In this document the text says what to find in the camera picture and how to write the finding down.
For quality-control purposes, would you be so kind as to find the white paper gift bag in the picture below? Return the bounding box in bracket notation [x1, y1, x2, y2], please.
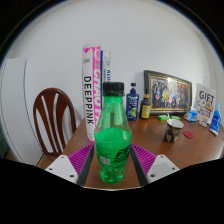
[193, 83, 217, 125]

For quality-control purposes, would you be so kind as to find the dark blue pump bottle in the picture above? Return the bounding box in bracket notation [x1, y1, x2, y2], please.
[125, 82, 140, 122]

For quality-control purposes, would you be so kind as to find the pink white shuttlecock tube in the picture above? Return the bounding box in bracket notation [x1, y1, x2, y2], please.
[82, 44, 102, 144]

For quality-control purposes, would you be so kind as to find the framed group photo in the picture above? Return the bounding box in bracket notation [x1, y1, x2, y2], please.
[143, 69, 193, 116]

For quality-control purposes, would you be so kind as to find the blue tissue pack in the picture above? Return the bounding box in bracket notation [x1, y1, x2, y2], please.
[183, 109, 198, 123]

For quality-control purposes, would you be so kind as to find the flat round red coaster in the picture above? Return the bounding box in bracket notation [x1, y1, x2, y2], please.
[182, 130, 195, 140]

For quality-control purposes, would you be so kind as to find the dark wooden chair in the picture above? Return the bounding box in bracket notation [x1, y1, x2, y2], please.
[32, 87, 78, 158]

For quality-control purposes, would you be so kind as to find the blue detergent bottle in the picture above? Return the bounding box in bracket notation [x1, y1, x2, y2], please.
[209, 103, 223, 136]

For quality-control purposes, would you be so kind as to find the patterned paper cup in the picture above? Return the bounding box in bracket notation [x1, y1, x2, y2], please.
[164, 118, 185, 144]

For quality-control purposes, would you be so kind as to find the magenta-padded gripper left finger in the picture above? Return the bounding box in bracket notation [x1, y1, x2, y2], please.
[44, 143, 96, 188]

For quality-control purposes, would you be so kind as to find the white door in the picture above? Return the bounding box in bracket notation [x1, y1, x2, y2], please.
[0, 58, 29, 164]

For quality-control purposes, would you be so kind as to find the green plastic drink bottle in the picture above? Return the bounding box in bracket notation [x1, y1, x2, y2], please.
[93, 81, 133, 184]

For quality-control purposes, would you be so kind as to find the amber pump bottle yellow label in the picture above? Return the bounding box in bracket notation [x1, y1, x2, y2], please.
[139, 89, 153, 120]

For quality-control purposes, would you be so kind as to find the blue white shuttlecock tube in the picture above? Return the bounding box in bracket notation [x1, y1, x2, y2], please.
[99, 49, 112, 98]

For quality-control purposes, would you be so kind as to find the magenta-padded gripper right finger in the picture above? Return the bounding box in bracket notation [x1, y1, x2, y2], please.
[129, 143, 181, 187]

